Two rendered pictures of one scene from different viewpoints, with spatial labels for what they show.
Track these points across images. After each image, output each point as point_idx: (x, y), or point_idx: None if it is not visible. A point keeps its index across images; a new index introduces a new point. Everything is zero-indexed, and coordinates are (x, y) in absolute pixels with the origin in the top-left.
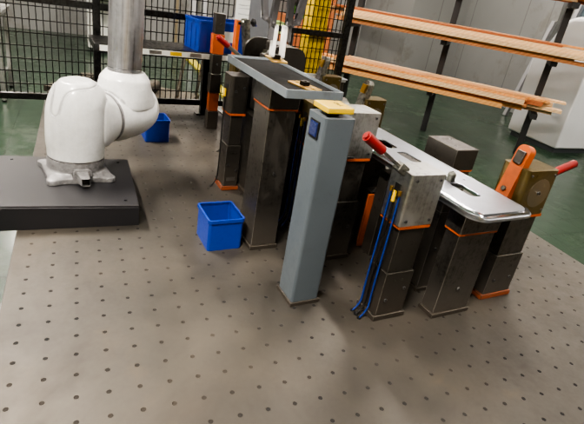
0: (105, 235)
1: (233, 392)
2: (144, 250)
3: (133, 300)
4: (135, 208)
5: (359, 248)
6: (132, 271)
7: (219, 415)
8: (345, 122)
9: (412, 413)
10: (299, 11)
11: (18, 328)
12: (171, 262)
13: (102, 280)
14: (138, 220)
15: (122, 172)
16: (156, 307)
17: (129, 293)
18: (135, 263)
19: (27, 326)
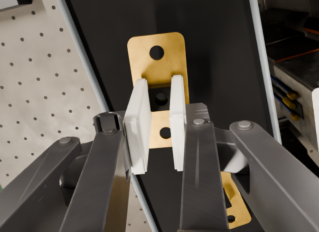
0: (5, 32)
1: (141, 209)
2: (53, 60)
3: (64, 134)
4: (16, 5)
5: (304, 32)
6: (52, 96)
7: (134, 221)
8: None
9: None
10: (255, 215)
11: (2, 163)
12: (83, 80)
13: (32, 110)
14: (28, 4)
15: None
16: (83, 141)
17: (59, 126)
18: (51, 84)
19: (5, 161)
